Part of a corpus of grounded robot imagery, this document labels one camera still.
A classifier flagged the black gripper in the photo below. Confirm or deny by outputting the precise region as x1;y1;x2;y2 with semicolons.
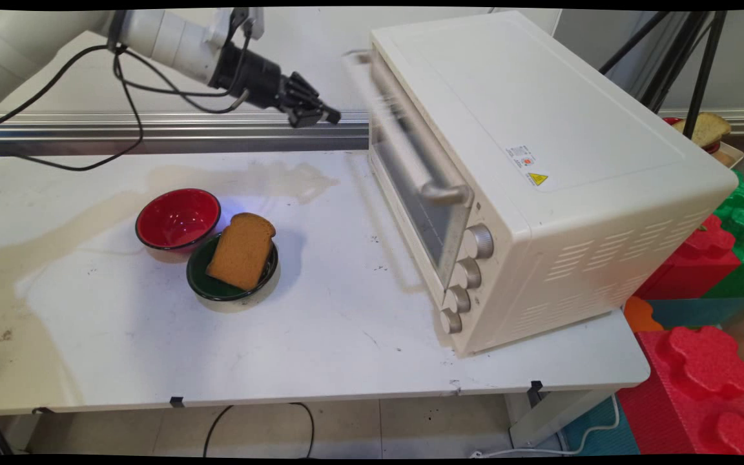
209;43;342;129

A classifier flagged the glass oven door with handle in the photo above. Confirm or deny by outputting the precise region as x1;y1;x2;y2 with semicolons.
344;48;476;305

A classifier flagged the brown bread slice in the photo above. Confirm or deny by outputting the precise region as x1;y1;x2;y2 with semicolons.
206;212;277;292

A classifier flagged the red bowl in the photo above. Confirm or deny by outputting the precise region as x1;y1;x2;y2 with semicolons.
135;188;222;253

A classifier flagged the green bowl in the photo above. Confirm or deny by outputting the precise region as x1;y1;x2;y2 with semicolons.
186;232;280;303

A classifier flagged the white label sticker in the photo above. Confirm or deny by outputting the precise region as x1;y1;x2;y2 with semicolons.
506;146;537;169

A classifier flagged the cream toaster oven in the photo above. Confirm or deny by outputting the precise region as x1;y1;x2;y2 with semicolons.
368;11;739;358

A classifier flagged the orange foam piece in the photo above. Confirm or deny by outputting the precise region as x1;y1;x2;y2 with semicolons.
623;295;665;334

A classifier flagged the black tripod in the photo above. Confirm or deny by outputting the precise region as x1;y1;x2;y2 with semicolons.
598;11;729;140

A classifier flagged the light toast slice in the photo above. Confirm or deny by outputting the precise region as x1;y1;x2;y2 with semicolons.
672;112;732;149

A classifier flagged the beige tray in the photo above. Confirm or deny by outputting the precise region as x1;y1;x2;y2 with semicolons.
710;141;744;170

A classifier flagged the large red foam block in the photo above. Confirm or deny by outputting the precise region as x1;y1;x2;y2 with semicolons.
617;325;744;456

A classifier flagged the aluminium rail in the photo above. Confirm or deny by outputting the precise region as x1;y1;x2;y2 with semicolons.
0;110;371;156

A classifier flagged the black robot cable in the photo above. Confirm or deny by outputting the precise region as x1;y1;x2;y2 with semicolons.
0;26;254;172

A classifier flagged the black floor cable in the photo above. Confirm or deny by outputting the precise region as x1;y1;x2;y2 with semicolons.
202;403;316;459

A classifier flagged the white floor cable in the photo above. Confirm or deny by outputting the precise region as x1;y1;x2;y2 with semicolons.
472;394;622;458

